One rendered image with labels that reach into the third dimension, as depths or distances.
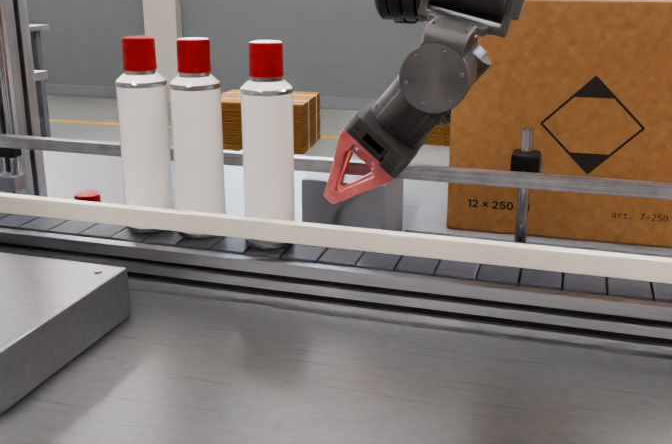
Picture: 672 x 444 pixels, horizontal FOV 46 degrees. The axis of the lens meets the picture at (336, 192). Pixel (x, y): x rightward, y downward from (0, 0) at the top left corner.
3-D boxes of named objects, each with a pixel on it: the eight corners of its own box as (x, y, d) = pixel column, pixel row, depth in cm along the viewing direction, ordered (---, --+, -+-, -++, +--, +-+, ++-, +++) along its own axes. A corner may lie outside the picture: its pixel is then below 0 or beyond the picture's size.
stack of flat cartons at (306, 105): (206, 149, 508) (204, 101, 499) (232, 133, 557) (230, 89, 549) (303, 154, 496) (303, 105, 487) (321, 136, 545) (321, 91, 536)
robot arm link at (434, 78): (533, -26, 70) (440, -50, 71) (526, -21, 59) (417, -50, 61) (493, 103, 74) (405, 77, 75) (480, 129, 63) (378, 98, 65)
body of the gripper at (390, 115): (342, 128, 71) (395, 66, 68) (370, 108, 81) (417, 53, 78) (395, 176, 71) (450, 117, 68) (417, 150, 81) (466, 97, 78)
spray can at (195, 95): (169, 237, 83) (156, 40, 77) (191, 222, 88) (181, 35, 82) (214, 241, 82) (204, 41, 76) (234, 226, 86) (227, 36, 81)
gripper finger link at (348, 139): (295, 183, 76) (356, 112, 73) (318, 165, 83) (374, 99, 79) (347, 230, 76) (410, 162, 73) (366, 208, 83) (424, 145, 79)
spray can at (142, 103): (117, 231, 85) (101, 38, 79) (142, 217, 90) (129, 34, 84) (160, 236, 83) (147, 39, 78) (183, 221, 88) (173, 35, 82)
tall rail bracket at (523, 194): (498, 296, 81) (507, 138, 76) (504, 271, 87) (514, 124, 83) (530, 300, 80) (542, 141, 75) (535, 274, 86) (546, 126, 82)
